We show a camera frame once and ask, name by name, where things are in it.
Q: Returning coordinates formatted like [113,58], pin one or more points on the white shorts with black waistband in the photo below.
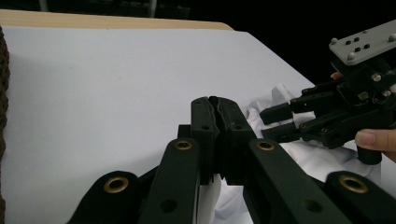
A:
[311,158]

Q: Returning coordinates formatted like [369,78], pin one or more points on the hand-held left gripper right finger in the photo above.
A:
[274,174]

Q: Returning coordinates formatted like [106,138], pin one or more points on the brown woven basket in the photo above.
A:
[3,77]

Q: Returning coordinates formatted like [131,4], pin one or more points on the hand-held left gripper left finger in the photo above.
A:
[183,174]

